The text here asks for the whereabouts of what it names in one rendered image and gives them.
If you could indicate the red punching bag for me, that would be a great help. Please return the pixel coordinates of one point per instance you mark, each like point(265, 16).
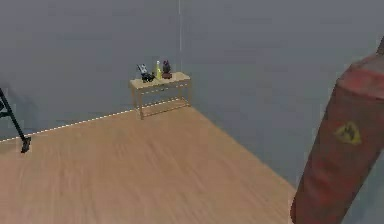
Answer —
point(343, 146)

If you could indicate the yellow-green bottle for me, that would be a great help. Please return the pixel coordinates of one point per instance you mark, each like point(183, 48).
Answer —
point(158, 71)

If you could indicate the black metal stand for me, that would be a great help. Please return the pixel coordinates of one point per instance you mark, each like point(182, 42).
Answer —
point(13, 120)

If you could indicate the black and white statuette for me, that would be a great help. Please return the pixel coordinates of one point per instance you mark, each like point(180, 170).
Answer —
point(145, 75)

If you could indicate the dark plant in red pot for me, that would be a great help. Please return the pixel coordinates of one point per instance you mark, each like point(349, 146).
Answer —
point(166, 69)

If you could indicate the light wooden side table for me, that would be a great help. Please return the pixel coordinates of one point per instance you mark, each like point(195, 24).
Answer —
point(160, 82)

